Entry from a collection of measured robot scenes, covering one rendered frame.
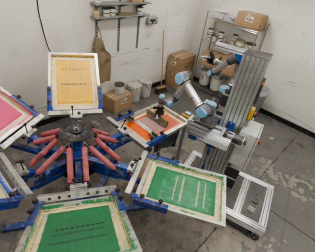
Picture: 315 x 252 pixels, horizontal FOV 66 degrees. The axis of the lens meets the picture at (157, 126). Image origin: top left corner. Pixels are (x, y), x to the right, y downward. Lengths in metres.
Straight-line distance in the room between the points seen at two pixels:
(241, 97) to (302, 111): 3.28
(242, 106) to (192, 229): 1.61
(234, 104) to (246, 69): 0.40
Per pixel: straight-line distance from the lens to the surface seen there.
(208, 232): 3.32
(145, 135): 2.84
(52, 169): 2.39
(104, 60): 4.73
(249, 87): 2.64
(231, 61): 2.97
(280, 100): 5.93
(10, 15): 3.90
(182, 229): 3.25
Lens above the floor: 2.69
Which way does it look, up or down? 35 degrees down
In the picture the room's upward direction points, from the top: 9 degrees clockwise
